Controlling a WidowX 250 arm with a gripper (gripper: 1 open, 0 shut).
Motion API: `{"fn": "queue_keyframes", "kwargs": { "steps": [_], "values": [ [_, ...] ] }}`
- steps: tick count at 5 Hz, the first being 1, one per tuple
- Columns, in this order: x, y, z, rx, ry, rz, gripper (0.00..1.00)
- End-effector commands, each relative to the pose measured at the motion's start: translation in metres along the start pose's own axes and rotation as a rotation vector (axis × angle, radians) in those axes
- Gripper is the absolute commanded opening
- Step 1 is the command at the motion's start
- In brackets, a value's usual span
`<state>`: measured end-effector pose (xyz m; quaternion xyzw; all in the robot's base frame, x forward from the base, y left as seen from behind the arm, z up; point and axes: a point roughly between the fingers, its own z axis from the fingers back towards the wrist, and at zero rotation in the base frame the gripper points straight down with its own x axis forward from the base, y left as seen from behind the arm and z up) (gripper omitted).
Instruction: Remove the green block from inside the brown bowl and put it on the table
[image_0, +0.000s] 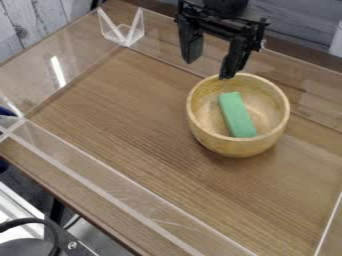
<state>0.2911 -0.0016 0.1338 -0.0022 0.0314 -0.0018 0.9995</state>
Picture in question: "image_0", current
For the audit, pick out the clear acrylic corner bracket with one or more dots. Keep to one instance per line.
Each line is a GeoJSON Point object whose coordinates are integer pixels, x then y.
{"type": "Point", "coordinates": [122, 34]}

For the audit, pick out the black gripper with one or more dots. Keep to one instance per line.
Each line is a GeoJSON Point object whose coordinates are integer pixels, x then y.
{"type": "Point", "coordinates": [220, 18]}

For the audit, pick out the green rectangular block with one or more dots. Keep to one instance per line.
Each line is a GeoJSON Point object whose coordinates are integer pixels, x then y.
{"type": "Point", "coordinates": [235, 115]}

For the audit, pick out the clear acrylic tray wall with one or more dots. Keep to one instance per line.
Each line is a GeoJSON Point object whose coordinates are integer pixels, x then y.
{"type": "Point", "coordinates": [144, 202]}

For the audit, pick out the brown wooden bowl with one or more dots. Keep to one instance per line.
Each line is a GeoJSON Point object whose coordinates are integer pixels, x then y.
{"type": "Point", "coordinates": [267, 106]}

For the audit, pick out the black table leg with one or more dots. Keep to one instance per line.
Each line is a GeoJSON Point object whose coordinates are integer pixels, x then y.
{"type": "Point", "coordinates": [56, 211]}

